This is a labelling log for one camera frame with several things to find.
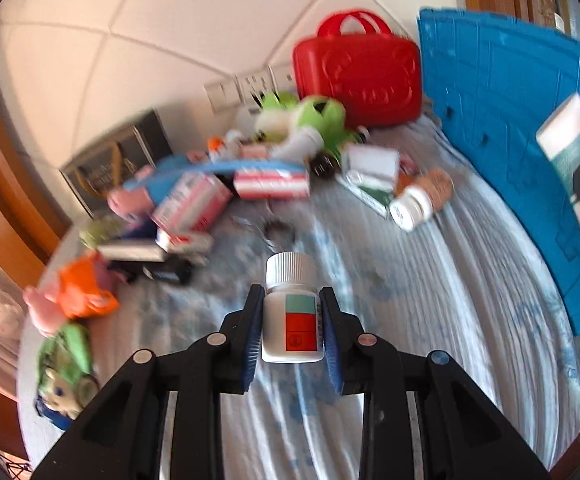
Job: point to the dark bottle green label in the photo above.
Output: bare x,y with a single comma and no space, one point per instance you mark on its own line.
325,165

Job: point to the pink striped tissue pack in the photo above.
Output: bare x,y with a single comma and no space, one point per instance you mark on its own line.
272,184

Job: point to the small white pill bottle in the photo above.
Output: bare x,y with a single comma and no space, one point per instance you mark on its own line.
292,317

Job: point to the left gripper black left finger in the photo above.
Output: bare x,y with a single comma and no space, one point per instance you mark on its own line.
119,434

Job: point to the pink tissue pack with barcode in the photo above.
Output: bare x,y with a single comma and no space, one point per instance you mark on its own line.
193,204

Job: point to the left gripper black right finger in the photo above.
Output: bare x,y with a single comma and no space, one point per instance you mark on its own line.
462,433

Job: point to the white wall power socket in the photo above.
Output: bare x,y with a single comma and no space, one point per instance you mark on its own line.
253,85

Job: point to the white goose plush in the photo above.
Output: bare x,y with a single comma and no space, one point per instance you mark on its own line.
226,148

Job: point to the red white medicine box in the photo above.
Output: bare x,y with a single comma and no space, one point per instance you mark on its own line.
183,244

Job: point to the green white flat box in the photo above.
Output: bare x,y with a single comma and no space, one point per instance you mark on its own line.
377,200

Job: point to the white bottle orange label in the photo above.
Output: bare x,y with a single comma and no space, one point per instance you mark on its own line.
422,199

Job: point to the small green frog toy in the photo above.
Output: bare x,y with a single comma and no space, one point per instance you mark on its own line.
100,230

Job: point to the green bear keychain pouch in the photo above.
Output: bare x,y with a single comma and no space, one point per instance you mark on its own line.
65,375

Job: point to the black gift box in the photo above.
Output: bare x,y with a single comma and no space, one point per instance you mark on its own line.
108,162

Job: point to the green frog plush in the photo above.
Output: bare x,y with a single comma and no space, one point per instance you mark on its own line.
283,114

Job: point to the black crumpled bag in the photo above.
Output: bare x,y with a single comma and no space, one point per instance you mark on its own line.
173,271

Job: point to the blue plastic storage crate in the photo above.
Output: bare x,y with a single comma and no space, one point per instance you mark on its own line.
493,81

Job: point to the clear plastic floss box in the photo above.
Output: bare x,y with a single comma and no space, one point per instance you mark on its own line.
373,161

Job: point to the red plastic carry case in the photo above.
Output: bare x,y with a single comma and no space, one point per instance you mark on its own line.
356,59

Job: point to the white flat medicine box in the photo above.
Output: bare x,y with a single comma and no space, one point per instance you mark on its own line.
132,249

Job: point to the orange dress pig plush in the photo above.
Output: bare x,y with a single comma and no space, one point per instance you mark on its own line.
83,288

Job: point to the white wall switch panel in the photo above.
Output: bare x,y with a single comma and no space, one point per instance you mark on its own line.
223,95

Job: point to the teal white medicine box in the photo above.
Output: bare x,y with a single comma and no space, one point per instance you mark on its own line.
577,169

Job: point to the small blue-shirt pig plush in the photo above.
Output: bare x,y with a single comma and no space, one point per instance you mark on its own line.
148,187

